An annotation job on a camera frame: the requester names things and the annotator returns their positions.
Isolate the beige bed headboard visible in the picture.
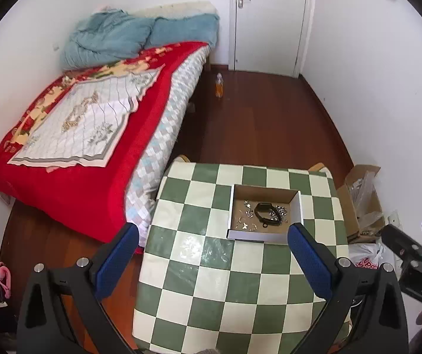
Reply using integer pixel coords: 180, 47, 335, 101
133, 1, 219, 19

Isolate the white plastic bag red print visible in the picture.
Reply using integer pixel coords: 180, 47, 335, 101
348, 238, 394, 270

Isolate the white door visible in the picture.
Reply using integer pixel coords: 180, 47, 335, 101
229, 0, 315, 78

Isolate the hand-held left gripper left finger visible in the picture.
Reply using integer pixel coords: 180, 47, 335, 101
16, 223, 139, 354

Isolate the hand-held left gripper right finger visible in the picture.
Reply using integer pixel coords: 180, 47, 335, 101
288, 223, 409, 354

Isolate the brown cardboard box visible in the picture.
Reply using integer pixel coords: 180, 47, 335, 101
336, 164, 386, 244

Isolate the white wall socket strip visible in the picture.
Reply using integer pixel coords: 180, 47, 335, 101
387, 210, 403, 229

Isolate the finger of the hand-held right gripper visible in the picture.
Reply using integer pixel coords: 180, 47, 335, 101
380, 224, 422, 265

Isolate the pink hanger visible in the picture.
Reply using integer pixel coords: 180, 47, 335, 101
0, 263, 11, 299

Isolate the blue duvet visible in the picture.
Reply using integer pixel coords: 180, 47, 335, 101
60, 9, 156, 71

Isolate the white cardboard box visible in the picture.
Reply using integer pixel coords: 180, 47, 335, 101
227, 183, 304, 243

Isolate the clear plastic packaging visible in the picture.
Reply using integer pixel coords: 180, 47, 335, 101
346, 171, 383, 237

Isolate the blue pillow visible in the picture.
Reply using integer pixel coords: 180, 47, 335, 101
148, 14, 221, 48

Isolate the silver charm bracelet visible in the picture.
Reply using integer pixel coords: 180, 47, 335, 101
238, 217, 260, 231

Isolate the black smart watch band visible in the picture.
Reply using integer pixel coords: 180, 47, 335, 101
253, 202, 283, 229

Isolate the green checkered tablecloth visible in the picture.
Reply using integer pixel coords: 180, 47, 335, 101
133, 162, 353, 354

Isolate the red printed blanket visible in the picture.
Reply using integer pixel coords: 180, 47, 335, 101
0, 40, 211, 244

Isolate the checked mattress sheet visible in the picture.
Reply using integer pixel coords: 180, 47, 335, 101
124, 50, 209, 248

